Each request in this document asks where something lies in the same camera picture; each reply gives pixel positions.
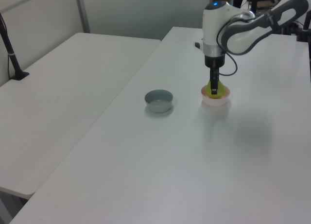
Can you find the grey bowl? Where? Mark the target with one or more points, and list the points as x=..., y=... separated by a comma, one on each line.
x=159, y=107

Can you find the white side table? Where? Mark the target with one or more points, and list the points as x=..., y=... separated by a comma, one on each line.
x=60, y=92

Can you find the pink bowl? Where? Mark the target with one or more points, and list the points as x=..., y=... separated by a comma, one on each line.
x=216, y=103

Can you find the green yellow pear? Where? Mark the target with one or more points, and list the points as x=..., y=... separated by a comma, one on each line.
x=220, y=91

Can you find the black clamp mount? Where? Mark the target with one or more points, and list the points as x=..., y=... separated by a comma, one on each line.
x=303, y=32

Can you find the black camera stand pole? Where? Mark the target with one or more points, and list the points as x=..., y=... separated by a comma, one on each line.
x=11, y=56

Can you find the black tripod leg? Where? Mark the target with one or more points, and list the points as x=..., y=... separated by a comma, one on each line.
x=254, y=0

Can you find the grey partition post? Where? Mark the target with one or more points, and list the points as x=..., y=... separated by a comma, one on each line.
x=82, y=12

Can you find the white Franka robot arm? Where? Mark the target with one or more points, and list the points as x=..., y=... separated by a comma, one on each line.
x=211, y=22

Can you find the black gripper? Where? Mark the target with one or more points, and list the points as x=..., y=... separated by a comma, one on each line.
x=214, y=61

